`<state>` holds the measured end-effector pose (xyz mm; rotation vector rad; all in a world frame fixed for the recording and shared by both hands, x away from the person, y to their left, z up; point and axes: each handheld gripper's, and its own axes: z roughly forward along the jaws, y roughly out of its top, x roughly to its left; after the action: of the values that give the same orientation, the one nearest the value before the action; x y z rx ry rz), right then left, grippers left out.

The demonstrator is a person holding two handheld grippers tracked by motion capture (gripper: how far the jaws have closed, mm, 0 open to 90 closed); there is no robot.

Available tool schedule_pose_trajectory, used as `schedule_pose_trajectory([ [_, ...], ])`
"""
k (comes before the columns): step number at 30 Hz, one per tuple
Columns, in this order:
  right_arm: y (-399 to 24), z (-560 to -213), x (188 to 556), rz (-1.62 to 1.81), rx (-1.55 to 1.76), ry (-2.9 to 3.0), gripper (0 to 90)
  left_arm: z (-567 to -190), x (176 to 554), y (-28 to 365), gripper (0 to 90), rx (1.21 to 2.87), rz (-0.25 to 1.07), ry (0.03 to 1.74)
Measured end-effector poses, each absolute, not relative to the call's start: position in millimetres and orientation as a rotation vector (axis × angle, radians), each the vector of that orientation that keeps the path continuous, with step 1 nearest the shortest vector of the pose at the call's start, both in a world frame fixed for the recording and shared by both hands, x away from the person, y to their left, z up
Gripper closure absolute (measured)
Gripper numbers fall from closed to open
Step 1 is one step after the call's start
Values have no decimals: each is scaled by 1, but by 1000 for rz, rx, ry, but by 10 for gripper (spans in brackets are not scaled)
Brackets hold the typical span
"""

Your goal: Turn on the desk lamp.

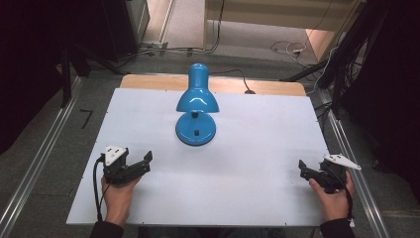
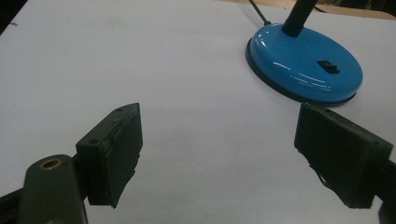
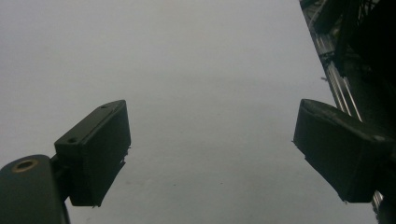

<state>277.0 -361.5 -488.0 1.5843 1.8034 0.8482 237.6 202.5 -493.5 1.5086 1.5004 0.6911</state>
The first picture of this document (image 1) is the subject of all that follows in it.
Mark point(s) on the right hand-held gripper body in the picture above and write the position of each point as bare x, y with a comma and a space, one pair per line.
334, 172

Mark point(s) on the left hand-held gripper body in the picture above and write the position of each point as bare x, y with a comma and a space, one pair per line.
116, 165

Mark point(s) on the blue desk lamp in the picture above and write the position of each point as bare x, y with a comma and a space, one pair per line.
195, 99

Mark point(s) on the person's right hand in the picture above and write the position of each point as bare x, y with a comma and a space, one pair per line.
333, 203

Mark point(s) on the person's left hand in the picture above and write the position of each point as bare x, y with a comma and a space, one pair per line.
118, 198

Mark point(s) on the white work board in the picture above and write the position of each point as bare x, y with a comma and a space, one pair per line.
257, 158

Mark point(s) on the wooden table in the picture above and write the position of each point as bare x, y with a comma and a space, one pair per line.
155, 82

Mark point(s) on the dark curtain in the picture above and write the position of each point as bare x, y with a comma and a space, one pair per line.
33, 66
389, 92

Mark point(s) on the black metal stand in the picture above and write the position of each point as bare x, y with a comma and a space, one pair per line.
340, 59

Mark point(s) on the grey cabinet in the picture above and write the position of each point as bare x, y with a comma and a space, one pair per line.
138, 16

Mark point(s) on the light wooden furniture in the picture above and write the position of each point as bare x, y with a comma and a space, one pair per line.
277, 16

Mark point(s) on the aluminium floor rail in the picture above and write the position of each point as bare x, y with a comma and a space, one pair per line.
36, 158
356, 185

